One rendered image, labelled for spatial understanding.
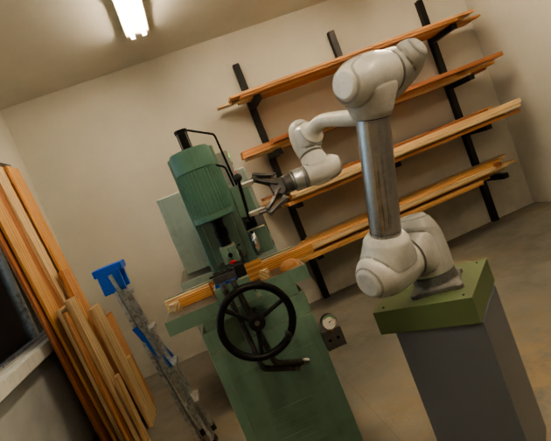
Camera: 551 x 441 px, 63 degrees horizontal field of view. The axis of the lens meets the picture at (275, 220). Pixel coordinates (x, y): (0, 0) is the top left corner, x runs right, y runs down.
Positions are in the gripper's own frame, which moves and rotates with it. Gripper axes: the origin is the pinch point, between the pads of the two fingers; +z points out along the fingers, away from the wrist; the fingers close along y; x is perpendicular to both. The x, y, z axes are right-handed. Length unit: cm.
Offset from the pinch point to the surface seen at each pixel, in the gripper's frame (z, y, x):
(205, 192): 13.9, 10.6, -0.8
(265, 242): -3.2, -3.3, -37.0
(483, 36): -306, 190, -185
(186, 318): 39, -30, -17
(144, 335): 74, -4, -88
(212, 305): 27.4, -29.7, -16.4
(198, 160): 11.7, 21.7, 6.4
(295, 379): 8, -64, -38
